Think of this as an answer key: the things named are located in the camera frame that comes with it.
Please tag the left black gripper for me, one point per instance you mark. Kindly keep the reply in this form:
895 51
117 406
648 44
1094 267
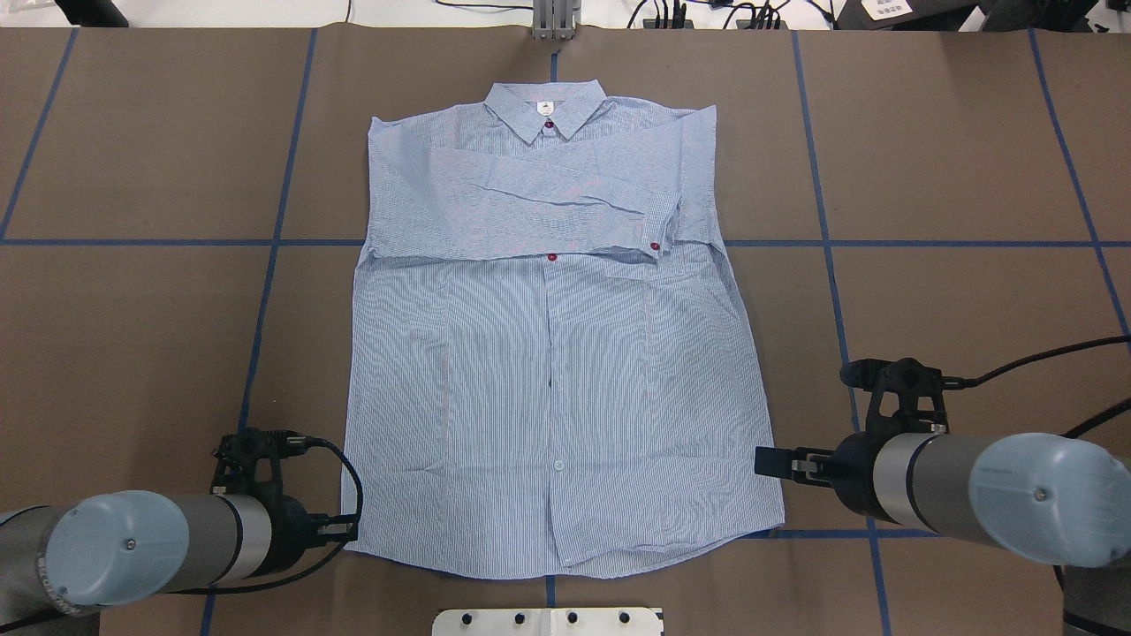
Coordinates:
289 534

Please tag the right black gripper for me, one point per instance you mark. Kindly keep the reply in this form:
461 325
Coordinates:
853 466

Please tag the blue striped button shirt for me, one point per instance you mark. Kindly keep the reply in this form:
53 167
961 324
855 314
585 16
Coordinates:
553 371

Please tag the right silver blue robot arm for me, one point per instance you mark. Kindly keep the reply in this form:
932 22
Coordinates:
1050 499

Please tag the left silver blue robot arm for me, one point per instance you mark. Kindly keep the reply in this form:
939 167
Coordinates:
117 549

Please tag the brown table cover mat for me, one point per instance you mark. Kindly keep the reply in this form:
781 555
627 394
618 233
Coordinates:
182 210

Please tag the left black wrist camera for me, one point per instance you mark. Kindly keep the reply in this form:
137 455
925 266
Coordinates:
249 463

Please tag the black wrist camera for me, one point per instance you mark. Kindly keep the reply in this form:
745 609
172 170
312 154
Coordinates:
905 396
249 463

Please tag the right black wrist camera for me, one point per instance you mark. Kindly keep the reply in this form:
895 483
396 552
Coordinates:
905 396

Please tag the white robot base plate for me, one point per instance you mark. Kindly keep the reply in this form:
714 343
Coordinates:
551 621

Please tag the grey aluminium frame post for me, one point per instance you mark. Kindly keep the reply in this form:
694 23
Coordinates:
554 20

